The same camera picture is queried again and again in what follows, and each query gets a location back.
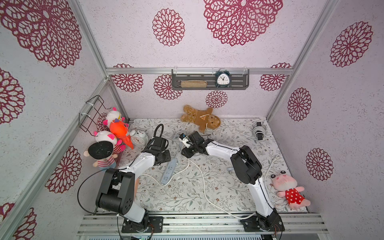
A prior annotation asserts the pink striped pig plush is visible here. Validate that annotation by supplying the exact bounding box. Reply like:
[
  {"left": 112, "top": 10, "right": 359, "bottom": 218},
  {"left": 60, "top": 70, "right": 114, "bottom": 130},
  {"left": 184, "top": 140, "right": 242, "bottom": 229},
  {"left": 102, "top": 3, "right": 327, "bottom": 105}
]
[{"left": 93, "top": 131, "right": 126, "bottom": 169}]

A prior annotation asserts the blue power strip with cord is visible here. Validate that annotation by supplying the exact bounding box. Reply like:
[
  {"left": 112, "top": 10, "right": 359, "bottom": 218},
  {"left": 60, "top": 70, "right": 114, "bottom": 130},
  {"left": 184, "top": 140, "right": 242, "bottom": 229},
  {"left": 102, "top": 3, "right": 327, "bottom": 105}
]
[{"left": 160, "top": 131, "right": 241, "bottom": 186}]

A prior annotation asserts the beige pouch on shelf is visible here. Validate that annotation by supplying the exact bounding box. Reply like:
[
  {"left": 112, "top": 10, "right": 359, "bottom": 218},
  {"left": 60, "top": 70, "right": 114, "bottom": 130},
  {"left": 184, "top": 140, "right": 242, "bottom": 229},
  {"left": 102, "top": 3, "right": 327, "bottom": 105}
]
[{"left": 181, "top": 80, "right": 208, "bottom": 89}]

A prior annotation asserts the brown teddy bear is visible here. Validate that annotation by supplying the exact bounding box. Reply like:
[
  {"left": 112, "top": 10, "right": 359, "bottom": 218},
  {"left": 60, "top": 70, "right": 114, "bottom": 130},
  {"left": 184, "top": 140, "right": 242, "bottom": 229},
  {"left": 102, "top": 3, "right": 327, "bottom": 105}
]
[{"left": 181, "top": 105, "right": 221, "bottom": 133}]

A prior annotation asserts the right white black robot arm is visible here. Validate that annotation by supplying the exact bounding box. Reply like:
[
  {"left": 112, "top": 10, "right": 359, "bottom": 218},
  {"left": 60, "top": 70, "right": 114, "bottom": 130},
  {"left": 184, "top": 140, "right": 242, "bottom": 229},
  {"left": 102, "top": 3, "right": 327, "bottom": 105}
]
[{"left": 179, "top": 131, "right": 278, "bottom": 221}]

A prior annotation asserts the orange fox plush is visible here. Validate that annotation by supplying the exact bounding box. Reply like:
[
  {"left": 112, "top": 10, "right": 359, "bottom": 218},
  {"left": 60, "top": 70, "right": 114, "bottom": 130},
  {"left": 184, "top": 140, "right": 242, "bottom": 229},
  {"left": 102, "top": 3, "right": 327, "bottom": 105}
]
[{"left": 110, "top": 119, "right": 134, "bottom": 150}]

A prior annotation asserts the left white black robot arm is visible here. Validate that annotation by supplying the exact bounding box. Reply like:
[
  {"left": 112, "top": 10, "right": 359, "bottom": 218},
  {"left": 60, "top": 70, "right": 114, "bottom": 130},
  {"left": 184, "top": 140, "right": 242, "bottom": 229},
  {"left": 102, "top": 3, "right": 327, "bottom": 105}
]
[{"left": 96, "top": 124, "right": 171, "bottom": 223}]

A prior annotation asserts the black-haired doll plush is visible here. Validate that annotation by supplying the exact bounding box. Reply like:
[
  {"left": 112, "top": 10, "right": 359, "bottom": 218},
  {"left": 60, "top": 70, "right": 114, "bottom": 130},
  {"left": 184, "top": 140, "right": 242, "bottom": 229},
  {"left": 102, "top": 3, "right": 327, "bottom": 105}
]
[{"left": 83, "top": 141, "right": 118, "bottom": 169}]

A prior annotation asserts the pink power strip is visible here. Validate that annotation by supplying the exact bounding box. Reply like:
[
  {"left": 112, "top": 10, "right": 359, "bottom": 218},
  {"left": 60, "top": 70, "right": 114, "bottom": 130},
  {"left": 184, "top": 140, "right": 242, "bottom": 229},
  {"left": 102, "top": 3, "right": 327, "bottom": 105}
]
[{"left": 134, "top": 179, "right": 140, "bottom": 196}]

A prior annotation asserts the pink red dotted plush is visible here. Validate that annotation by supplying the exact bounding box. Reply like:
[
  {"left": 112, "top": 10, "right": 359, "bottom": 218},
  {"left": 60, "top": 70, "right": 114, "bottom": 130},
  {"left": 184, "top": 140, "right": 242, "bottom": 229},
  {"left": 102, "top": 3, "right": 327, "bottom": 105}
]
[{"left": 271, "top": 171, "right": 311, "bottom": 210}]

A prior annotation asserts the white owl plush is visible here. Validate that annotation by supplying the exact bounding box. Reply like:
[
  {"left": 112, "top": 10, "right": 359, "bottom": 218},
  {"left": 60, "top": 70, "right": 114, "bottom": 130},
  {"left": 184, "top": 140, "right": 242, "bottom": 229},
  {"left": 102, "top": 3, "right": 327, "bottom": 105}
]
[{"left": 103, "top": 108, "right": 126, "bottom": 128}]

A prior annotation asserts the grey wall shelf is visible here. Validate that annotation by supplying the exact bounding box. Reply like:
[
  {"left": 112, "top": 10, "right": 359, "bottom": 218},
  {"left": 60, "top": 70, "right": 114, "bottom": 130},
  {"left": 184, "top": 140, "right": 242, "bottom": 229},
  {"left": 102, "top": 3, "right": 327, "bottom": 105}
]
[{"left": 171, "top": 69, "right": 250, "bottom": 90}]

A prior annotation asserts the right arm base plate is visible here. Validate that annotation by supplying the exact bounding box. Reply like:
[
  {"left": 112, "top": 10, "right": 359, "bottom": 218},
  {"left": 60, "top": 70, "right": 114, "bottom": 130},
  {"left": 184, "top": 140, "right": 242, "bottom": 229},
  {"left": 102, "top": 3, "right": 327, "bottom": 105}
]
[{"left": 240, "top": 209, "right": 285, "bottom": 233}]

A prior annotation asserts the black power strip white cord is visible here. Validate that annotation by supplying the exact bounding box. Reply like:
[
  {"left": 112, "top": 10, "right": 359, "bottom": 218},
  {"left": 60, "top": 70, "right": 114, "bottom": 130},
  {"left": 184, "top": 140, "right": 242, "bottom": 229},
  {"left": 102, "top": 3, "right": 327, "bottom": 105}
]
[{"left": 252, "top": 121, "right": 268, "bottom": 142}]

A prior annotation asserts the black wire basket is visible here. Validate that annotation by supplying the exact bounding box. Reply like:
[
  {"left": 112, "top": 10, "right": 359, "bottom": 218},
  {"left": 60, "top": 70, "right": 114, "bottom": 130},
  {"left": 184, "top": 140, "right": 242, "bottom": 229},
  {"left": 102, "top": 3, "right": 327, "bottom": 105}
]
[{"left": 78, "top": 95, "right": 111, "bottom": 137}]

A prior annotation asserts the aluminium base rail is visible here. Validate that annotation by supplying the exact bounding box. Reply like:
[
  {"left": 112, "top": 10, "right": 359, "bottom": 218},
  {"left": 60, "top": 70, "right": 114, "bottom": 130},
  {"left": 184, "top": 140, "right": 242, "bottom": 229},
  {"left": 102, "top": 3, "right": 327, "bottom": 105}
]
[{"left": 76, "top": 212, "right": 329, "bottom": 237}]

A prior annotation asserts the teal alarm clock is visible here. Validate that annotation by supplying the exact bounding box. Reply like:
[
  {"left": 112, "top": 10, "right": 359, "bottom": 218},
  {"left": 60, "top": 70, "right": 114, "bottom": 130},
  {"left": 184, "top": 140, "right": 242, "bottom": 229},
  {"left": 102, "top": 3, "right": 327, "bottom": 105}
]
[{"left": 215, "top": 71, "right": 232, "bottom": 88}]

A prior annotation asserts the white round alarm clock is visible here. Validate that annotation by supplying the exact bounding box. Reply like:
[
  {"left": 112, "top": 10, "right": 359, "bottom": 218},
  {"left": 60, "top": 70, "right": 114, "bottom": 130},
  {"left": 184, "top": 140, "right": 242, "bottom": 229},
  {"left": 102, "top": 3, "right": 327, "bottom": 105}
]
[{"left": 130, "top": 130, "right": 149, "bottom": 147}]

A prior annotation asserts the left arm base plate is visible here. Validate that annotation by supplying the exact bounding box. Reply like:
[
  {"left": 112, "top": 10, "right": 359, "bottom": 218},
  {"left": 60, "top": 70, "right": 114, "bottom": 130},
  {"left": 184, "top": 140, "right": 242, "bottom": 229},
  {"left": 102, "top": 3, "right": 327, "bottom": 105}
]
[{"left": 121, "top": 216, "right": 164, "bottom": 234}]

